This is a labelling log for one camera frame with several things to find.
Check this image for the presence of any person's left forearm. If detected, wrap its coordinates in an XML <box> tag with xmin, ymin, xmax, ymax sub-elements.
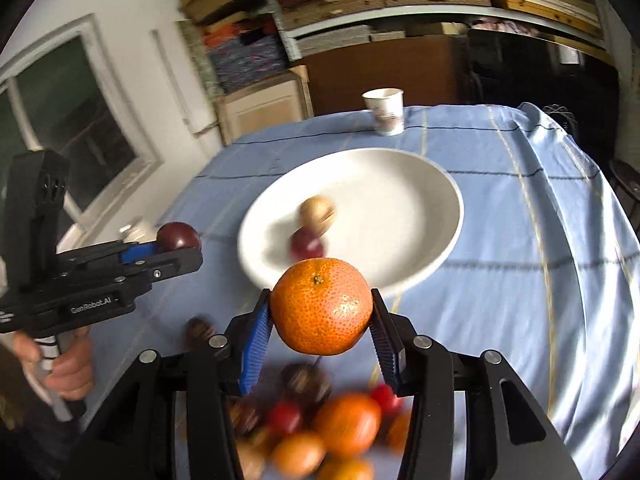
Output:
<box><xmin>0</xmin><ymin>345</ymin><xmax>81</xmax><ymax>480</ymax></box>

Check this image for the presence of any white wall conduit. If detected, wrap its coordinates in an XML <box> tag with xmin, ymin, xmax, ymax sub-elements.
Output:
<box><xmin>151</xmin><ymin>30</ymin><xmax>198</xmax><ymax>136</ymax></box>

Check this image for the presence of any white metal shelf rack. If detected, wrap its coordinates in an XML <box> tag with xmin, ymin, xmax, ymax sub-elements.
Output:
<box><xmin>250</xmin><ymin>0</ymin><xmax>616</xmax><ymax>66</ymax></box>

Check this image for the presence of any stack of patterned boxes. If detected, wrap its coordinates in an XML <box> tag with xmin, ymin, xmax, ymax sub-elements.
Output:
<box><xmin>202</xmin><ymin>20</ymin><xmax>288</xmax><ymax>95</ymax></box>

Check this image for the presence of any brown wooden board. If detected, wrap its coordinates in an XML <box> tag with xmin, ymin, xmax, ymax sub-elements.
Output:
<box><xmin>295</xmin><ymin>35</ymin><xmax>471</xmax><ymax>116</ymax></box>

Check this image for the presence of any large dimpled tangerine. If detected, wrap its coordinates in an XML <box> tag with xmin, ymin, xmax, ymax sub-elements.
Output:
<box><xmin>270</xmin><ymin>257</ymin><xmax>375</xmax><ymax>356</ymax></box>

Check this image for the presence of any black glossy panel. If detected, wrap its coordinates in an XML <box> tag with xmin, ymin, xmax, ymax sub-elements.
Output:
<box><xmin>467</xmin><ymin>27</ymin><xmax>621</xmax><ymax>161</ymax></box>

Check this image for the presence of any small orange tangerine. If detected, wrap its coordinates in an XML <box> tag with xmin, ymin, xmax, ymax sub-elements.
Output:
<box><xmin>314</xmin><ymin>392</ymin><xmax>383</xmax><ymax>458</ymax></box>
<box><xmin>387</xmin><ymin>410</ymin><xmax>413</xmax><ymax>453</ymax></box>
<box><xmin>272</xmin><ymin>432</ymin><xmax>328</xmax><ymax>478</ymax></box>
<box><xmin>317</xmin><ymin>457</ymin><xmax>375</xmax><ymax>480</ymax></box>

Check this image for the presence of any wire basket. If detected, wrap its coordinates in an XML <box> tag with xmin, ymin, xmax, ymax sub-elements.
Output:
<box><xmin>542</xmin><ymin>104</ymin><xmax>573</xmax><ymax>133</ymax></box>

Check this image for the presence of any grey marbled panel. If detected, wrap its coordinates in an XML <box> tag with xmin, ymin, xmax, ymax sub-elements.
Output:
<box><xmin>176</xmin><ymin>20</ymin><xmax>226</xmax><ymax>101</ymax></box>

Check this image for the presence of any pale tan round fruit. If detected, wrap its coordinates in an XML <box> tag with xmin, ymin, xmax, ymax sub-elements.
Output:
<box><xmin>299</xmin><ymin>196</ymin><xmax>337</xmax><ymax>235</ymax></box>

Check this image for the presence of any white oval plate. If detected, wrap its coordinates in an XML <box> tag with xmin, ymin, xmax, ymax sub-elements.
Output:
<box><xmin>237</xmin><ymin>147</ymin><xmax>465</xmax><ymax>301</ymax></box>

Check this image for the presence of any person's left hand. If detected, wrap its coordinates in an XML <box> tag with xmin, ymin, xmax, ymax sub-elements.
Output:
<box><xmin>12</xmin><ymin>327</ymin><xmax>96</xmax><ymax>401</ymax></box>

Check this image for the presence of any dark red plum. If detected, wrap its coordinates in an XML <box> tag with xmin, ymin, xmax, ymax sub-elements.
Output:
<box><xmin>290</xmin><ymin>227</ymin><xmax>327</xmax><ymax>262</ymax></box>
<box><xmin>156</xmin><ymin>221</ymin><xmax>202</xmax><ymax>253</ymax></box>

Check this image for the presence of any cardboard box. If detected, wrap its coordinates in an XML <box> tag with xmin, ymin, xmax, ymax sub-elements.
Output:
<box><xmin>215</xmin><ymin>65</ymin><xmax>315</xmax><ymax>146</ymax></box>

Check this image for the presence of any white framed window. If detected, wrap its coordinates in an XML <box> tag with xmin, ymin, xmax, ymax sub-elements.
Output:
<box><xmin>0</xmin><ymin>15</ymin><xmax>163</xmax><ymax>241</ymax></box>

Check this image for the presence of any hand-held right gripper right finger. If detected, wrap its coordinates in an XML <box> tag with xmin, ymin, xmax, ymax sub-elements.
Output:
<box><xmin>367</xmin><ymin>287</ymin><xmax>583</xmax><ymax>480</ymax></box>

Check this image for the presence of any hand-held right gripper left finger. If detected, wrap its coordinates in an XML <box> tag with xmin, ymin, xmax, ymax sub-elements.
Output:
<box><xmin>65</xmin><ymin>287</ymin><xmax>276</xmax><ymax>480</ymax></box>

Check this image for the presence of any blue checked tablecloth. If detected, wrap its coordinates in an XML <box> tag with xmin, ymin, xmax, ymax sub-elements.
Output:
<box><xmin>75</xmin><ymin>102</ymin><xmax>640</xmax><ymax>480</ymax></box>

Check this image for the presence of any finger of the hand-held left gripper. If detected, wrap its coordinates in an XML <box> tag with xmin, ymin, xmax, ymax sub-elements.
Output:
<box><xmin>60</xmin><ymin>240</ymin><xmax>163</xmax><ymax>267</ymax></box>
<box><xmin>125</xmin><ymin>247</ymin><xmax>204</xmax><ymax>293</ymax></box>

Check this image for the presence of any white paper cup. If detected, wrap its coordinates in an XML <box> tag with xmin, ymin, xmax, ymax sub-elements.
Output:
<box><xmin>362</xmin><ymin>88</ymin><xmax>405</xmax><ymax>137</ymax></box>

